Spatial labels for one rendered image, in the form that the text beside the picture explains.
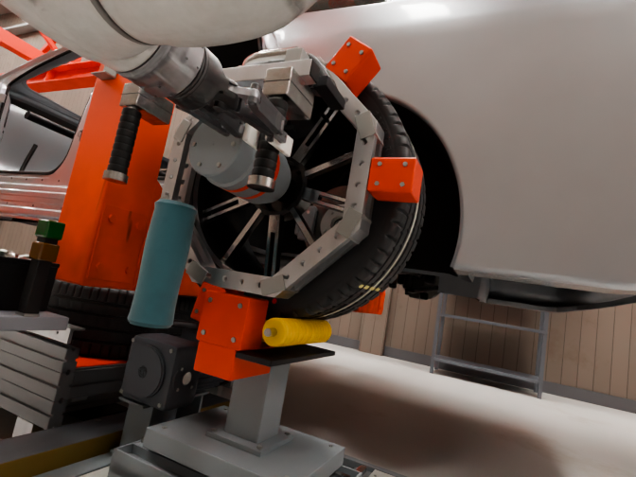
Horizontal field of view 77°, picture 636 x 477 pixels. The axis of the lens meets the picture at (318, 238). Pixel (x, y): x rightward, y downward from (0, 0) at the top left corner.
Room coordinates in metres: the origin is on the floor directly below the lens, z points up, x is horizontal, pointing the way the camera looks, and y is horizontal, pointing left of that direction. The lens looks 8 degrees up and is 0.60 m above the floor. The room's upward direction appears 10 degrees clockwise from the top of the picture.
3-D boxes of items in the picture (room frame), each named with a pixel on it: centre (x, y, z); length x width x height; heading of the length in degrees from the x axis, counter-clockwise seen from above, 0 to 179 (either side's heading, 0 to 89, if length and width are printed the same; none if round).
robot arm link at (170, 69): (0.40, 0.20, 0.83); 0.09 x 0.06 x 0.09; 64
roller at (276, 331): (0.94, 0.00, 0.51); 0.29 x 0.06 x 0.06; 154
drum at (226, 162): (0.83, 0.19, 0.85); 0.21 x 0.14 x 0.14; 154
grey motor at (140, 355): (1.30, 0.31, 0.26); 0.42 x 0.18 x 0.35; 154
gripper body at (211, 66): (0.47, 0.17, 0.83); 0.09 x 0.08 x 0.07; 154
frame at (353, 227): (0.90, 0.15, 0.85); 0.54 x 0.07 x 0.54; 64
